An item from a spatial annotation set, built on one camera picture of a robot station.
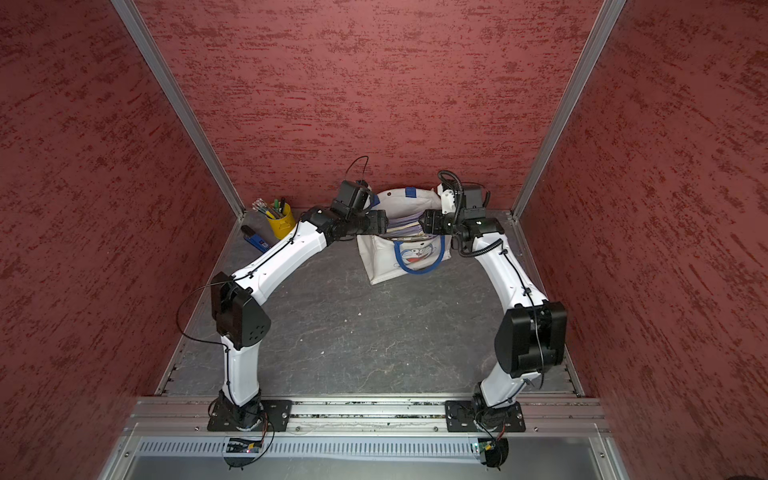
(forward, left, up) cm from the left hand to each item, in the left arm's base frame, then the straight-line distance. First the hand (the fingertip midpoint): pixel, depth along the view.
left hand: (376, 225), depth 85 cm
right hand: (+1, -15, 0) cm, 16 cm away
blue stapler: (+11, +47, -20) cm, 52 cm away
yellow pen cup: (+14, +34, -16) cm, 40 cm away
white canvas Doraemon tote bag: (-3, -2, -11) cm, 12 cm away
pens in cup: (+17, +38, -12) cm, 44 cm away
